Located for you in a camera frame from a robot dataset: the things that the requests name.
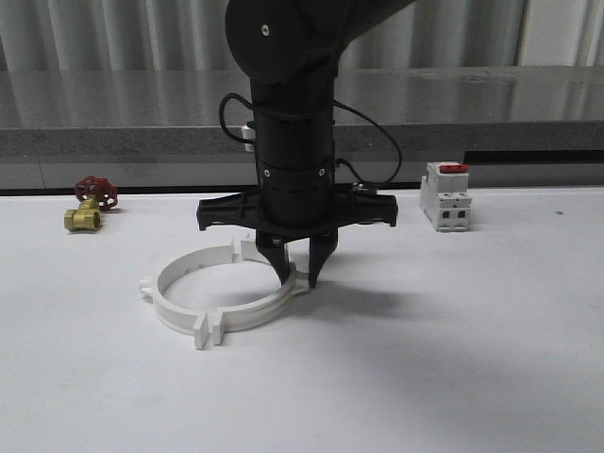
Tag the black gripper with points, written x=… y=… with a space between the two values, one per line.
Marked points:
x=291 y=205

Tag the white half pipe clamp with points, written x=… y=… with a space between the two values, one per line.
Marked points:
x=258 y=312
x=187 y=291

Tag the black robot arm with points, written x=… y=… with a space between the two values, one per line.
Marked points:
x=290 y=51

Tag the grey stone counter ledge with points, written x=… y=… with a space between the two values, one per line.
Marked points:
x=158 y=130

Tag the brass valve red handwheel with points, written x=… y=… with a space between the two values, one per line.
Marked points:
x=96 y=194

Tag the white pleated curtain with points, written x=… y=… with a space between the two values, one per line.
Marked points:
x=189 y=35

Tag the white circuit breaker red switch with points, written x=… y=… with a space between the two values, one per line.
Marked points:
x=444 y=198

